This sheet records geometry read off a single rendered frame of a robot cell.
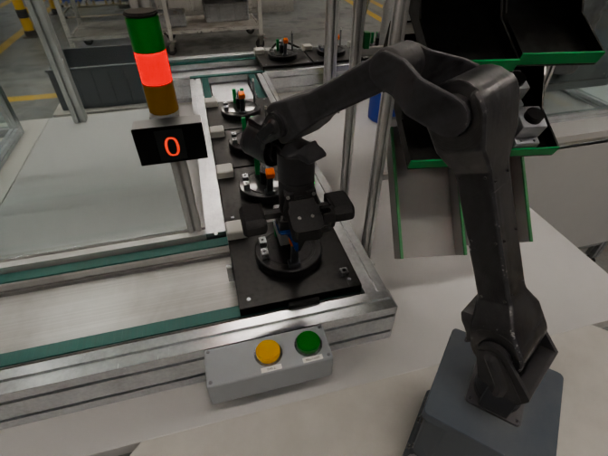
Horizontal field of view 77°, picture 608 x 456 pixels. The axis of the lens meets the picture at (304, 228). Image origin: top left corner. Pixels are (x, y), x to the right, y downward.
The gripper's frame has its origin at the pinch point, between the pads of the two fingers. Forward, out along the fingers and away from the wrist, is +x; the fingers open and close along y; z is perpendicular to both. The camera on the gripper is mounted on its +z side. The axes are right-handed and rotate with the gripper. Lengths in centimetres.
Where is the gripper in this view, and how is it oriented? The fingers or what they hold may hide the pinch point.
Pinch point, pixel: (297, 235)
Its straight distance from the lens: 67.5
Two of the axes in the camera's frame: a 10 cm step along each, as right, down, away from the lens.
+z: 2.5, 6.2, -7.4
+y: 9.7, -1.6, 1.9
